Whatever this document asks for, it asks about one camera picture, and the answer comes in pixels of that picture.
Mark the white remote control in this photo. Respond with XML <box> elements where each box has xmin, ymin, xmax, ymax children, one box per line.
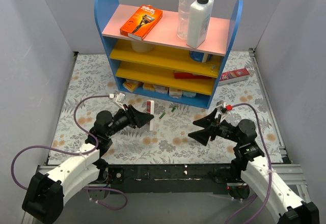
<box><xmin>146</xmin><ymin>100</ymin><xmax>155</xmax><ymax>131</ymax></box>

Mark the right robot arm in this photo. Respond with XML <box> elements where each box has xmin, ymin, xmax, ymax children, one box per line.
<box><xmin>188</xmin><ymin>109</ymin><xmax>320</xmax><ymax>223</ymax></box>

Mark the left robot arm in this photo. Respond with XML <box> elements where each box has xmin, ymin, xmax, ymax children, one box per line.
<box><xmin>22</xmin><ymin>105</ymin><xmax>154</xmax><ymax>223</ymax></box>

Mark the yellow and white small box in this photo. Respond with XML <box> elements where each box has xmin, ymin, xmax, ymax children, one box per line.
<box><xmin>123</xmin><ymin>79</ymin><xmax>142</xmax><ymax>93</ymax></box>

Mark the white blue small box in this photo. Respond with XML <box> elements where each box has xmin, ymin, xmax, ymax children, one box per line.
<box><xmin>182</xmin><ymin>91</ymin><xmax>197</xmax><ymax>98</ymax></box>

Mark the white orange small box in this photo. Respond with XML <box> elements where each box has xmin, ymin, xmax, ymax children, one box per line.
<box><xmin>169</xmin><ymin>88</ymin><xmax>183</xmax><ymax>99</ymax></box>

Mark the floral table mat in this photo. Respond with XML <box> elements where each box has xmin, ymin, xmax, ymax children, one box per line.
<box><xmin>47</xmin><ymin>51</ymin><xmax>282</xmax><ymax>165</ymax></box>

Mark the red toothpaste box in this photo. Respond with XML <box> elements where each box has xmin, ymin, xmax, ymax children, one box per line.
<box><xmin>218</xmin><ymin>68</ymin><xmax>250</xmax><ymax>86</ymax></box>

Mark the blue shelf with coloured boards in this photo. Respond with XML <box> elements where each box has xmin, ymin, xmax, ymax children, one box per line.
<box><xmin>94</xmin><ymin>0</ymin><xmax>243</xmax><ymax>108</ymax></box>

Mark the red flat box on shelf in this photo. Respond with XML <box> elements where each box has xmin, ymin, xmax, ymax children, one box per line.
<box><xmin>174</xmin><ymin>71</ymin><xmax>211</xmax><ymax>79</ymax></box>

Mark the blue and white tub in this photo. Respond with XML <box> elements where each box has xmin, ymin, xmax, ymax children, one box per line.
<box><xmin>189</xmin><ymin>51</ymin><xmax>212</xmax><ymax>63</ymax></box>

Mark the cream cylindrical container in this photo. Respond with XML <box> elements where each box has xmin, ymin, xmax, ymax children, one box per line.
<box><xmin>131</xmin><ymin>41</ymin><xmax>155</xmax><ymax>53</ymax></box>

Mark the orange razor box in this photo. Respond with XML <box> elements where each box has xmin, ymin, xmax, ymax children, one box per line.
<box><xmin>120</xmin><ymin>5</ymin><xmax>163</xmax><ymax>41</ymax></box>

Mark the white bottle with black cap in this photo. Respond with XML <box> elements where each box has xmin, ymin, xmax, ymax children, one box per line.
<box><xmin>186</xmin><ymin>0</ymin><xmax>214</xmax><ymax>48</ymax></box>

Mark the clear plastic water bottle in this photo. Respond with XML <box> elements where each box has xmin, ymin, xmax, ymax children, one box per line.
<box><xmin>177</xmin><ymin>0</ymin><xmax>195</xmax><ymax>40</ymax></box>

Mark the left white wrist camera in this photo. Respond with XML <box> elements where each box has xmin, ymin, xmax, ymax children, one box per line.
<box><xmin>114</xmin><ymin>93</ymin><xmax>125</xmax><ymax>110</ymax></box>

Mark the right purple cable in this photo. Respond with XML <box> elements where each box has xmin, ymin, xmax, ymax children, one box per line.
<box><xmin>224</xmin><ymin>103</ymin><xmax>273</xmax><ymax>224</ymax></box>

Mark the purple cable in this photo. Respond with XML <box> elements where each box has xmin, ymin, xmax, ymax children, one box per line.
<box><xmin>224</xmin><ymin>103</ymin><xmax>273</xmax><ymax>224</ymax></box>
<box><xmin>10</xmin><ymin>94</ymin><xmax>128</xmax><ymax>211</ymax></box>

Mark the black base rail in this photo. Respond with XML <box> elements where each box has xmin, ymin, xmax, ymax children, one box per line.
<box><xmin>106</xmin><ymin>163</ymin><xmax>250</xmax><ymax>200</ymax></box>

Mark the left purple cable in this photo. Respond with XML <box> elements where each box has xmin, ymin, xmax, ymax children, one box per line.
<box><xmin>10</xmin><ymin>94</ymin><xmax>128</xmax><ymax>211</ymax></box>

